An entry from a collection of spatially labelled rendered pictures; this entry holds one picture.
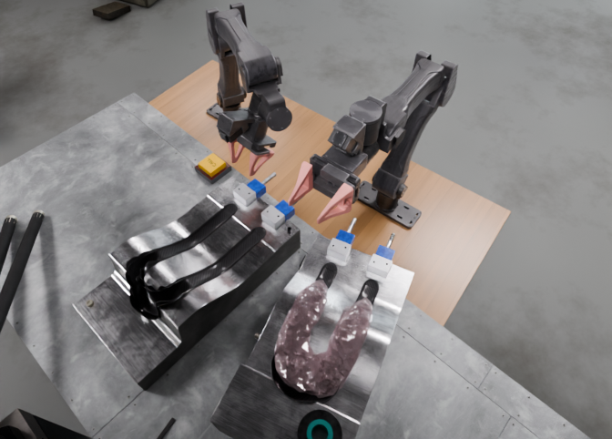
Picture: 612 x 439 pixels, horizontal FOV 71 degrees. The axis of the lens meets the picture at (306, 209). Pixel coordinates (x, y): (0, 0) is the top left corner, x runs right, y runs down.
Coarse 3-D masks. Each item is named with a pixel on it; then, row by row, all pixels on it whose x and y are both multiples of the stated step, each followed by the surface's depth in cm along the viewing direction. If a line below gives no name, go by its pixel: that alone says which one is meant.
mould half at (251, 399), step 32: (320, 256) 108; (352, 256) 108; (288, 288) 99; (352, 288) 103; (384, 288) 103; (320, 320) 94; (384, 320) 96; (256, 352) 92; (384, 352) 90; (256, 384) 85; (352, 384) 88; (224, 416) 81; (256, 416) 81; (288, 416) 81; (352, 416) 85
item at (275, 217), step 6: (282, 204) 112; (288, 204) 112; (294, 204) 114; (264, 210) 109; (270, 210) 109; (276, 210) 109; (282, 210) 111; (288, 210) 111; (294, 210) 112; (264, 216) 108; (270, 216) 108; (276, 216) 108; (282, 216) 108; (288, 216) 111; (270, 222) 108; (276, 222) 107; (282, 222) 110; (276, 228) 109
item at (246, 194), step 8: (272, 176) 119; (240, 184) 114; (248, 184) 116; (256, 184) 116; (264, 184) 118; (240, 192) 113; (248, 192) 113; (256, 192) 114; (264, 192) 117; (240, 200) 114; (248, 200) 112
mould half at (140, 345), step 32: (224, 192) 116; (192, 224) 111; (224, 224) 110; (256, 224) 110; (288, 224) 110; (128, 256) 99; (192, 256) 104; (256, 256) 105; (288, 256) 113; (96, 288) 103; (128, 288) 102; (224, 288) 99; (256, 288) 109; (96, 320) 98; (128, 320) 98; (160, 320) 97; (192, 320) 93; (128, 352) 94; (160, 352) 94
